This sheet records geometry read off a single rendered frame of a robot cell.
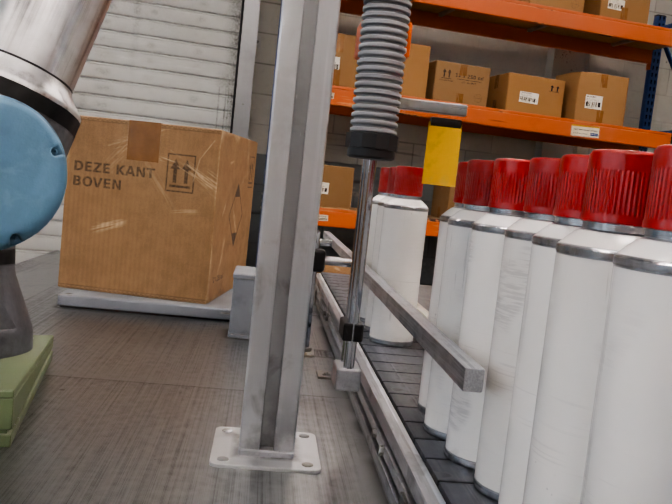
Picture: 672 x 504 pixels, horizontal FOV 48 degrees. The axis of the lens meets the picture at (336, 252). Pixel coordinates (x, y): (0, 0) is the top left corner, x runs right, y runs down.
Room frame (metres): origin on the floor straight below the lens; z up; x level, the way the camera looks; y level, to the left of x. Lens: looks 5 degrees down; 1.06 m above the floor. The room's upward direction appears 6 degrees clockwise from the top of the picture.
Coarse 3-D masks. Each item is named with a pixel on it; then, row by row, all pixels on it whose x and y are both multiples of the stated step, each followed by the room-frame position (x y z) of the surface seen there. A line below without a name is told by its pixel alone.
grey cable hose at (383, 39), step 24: (384, 0) 0.48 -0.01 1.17; (408, 0) 0.49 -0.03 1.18; (384, 24) 0.48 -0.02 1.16; (360, 48) 0.49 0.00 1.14; (384, 48) 0.48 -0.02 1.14; (360, 72) 0.49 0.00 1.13; (384, 72) 0.48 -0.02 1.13; (360, 96) 0.48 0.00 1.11; (384, 96) 0.48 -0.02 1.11; (360, 120) 0.48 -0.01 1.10; (384, 120) 0.48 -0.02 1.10; (360, 144) 0.48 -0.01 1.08; (384, 144) 0.48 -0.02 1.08
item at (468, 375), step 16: (336, 240) 1.26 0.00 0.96; (368, 272) 0.84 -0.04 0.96; (384, 288) 0.72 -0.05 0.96; (384, 304) 0.70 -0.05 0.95; (400, 304) 0.63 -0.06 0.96; (400, 320) 0.61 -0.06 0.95; (416, 320) 0.56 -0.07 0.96; (416, 336) 0.55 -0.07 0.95; (432, 336) 0.50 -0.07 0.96; (432, 352) 0.49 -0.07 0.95; (448, 352) 0.45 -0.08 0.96; (464, 352) 0.46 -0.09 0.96; (448, 368) 0.45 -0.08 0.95; (464, 368) 0.42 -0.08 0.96; (480, 368) 0.42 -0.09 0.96; (464, 384) 0.41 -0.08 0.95; (480, 384) 0.42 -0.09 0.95
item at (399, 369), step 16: (336, 288) 1.27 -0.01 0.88; (368, 336) 0.88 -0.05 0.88; (368, 352) 0.80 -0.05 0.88; (384, 352) 0.81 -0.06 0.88; (400, 352) 0.81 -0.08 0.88; (416, 352) 0.82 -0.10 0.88; (384, 368) 0.73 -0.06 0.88; (400, 368) 0.74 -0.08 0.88; (416, 368) 0.75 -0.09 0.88; (384, 384) 0.67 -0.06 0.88; (400, 384) 0.68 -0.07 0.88; (416, 384) 0.68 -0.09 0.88; (400, 400) 0.62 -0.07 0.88; (416, 400) 0.63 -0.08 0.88; (400, 416) 0.59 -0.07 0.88; (416, 416) 0.58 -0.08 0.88; (416, 432) 0.54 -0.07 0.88; (416, 448) 0.54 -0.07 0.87; (432, 448) 0.51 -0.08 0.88; (432, 464) 0.48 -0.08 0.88; (448, 464) 0.48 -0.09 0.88; (448, 480) 0.46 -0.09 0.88; (464, 480) 0.46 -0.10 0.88; (448, 496) 0.43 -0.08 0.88; (464, 496) 0.43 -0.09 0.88; (480, 496) 0.44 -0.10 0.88
